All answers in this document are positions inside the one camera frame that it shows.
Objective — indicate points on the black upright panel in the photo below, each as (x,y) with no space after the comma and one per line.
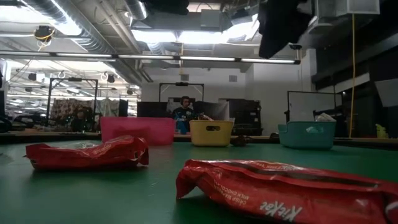
(123,108)

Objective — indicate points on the yellow-green object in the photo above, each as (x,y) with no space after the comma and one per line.
(381,132)

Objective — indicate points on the red plastic bin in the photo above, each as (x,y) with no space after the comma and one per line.
(136,129)

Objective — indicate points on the black monitor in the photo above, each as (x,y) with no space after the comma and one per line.
(152,109)

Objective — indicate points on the clear red candy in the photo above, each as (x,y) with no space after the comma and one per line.
(325,117)

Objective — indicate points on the red KitKat bar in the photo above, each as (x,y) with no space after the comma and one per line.
(280,193)
(87,155)

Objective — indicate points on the whiteboard with black frame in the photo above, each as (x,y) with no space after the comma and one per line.
(311,105)

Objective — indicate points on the long ceiling light bar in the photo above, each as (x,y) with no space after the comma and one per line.
(149,57)

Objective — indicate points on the silver ventilation duct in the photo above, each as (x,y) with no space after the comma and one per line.
(93,34)

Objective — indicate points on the grey wall vent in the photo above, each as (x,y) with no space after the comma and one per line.
(232,78)

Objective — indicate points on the black cabinet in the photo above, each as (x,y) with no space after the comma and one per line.
(245,116)

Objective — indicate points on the white ceiling vent box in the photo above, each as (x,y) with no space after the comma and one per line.
(360,6)

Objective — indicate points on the person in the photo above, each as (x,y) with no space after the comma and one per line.
(183,116)
(81,119)

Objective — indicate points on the grey monitor back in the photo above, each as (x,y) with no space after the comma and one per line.
(217,110)

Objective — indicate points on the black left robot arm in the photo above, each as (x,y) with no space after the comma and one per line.
(164,6)

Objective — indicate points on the patterned hanging cloth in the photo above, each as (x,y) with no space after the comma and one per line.
(65,107)

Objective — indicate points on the black ceiling-hung device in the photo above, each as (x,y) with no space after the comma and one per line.
(43,32)

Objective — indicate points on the green table mat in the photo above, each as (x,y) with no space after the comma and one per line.
(93,193)

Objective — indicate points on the teal plastic bin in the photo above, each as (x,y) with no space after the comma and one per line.
(292,140)

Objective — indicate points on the white angled panel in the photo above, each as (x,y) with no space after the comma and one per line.
(388,91)

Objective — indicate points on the black rig frame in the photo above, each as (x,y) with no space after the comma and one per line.
(74,79)
(182,83)

